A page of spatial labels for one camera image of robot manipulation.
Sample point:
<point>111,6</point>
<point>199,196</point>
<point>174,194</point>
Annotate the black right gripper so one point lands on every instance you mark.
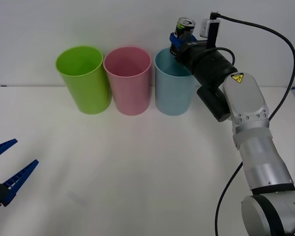
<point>192,46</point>

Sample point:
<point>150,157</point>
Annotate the black drink can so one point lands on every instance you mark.
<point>186,28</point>

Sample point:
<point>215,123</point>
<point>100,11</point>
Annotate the silver and black right arm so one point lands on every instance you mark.
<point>245,98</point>

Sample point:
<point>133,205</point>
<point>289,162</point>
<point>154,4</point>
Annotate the pale blue plastic bin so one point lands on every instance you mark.
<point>172,93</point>

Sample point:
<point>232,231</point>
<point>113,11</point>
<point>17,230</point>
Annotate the pink plastic bin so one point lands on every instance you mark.
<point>129,83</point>

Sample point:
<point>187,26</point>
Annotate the green plastic bin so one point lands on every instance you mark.
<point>84,81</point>

